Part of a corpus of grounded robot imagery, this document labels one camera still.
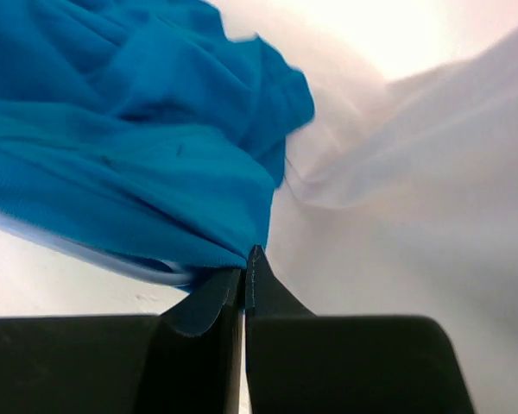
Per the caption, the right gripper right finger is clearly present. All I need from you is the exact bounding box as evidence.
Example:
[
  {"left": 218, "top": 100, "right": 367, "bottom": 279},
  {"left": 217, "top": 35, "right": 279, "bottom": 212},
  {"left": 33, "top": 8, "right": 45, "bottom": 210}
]
[{"left": 245, "top": 247, "right": 475, "bottom": 414}]

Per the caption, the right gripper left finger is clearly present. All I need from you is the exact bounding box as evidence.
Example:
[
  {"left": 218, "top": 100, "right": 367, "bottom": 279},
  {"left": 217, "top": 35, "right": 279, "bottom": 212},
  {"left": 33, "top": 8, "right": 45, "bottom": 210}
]
[{"left": 0, "top": 270, "right": 243, "bottom": 413}]

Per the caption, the light blue wire hanger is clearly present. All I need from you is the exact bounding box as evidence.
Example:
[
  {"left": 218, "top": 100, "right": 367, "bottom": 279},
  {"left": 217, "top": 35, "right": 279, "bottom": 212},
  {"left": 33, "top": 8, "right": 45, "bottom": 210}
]
[{"left": 0, "top": 212, "right": 194, "bottom": 287}]

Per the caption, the blue t shirt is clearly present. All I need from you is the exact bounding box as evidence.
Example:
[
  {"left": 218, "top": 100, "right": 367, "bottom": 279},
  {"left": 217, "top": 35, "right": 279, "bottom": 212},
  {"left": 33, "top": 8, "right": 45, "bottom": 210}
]
[{"left": 0, "top": 1, "right": 314, "bottom": 275}]

